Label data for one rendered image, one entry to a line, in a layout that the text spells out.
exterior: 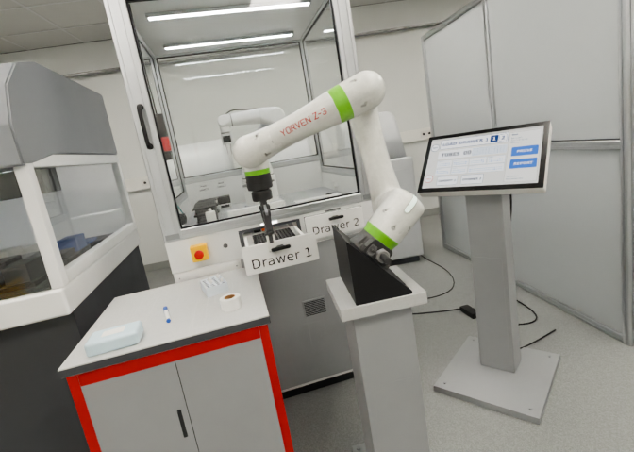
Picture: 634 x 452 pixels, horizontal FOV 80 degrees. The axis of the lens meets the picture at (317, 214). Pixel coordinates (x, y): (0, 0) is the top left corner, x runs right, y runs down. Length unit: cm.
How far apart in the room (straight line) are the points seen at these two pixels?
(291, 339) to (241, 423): 65
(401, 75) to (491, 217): 367
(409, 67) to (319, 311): 400
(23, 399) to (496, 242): 206
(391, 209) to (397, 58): 420
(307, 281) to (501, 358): 101
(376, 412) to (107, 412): 85
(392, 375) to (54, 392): 132
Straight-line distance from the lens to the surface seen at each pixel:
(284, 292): 188
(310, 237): 148
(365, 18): 532
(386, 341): 132
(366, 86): 124
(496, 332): 208
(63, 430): 203
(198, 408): 141
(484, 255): 193
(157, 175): 177
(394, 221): 123
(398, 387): 143
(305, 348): 203
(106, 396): 142
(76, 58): 544
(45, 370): 191
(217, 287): 153
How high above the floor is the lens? 128
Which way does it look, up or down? 11 degrees down
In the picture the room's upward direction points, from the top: 10 degrees counter-clockwise
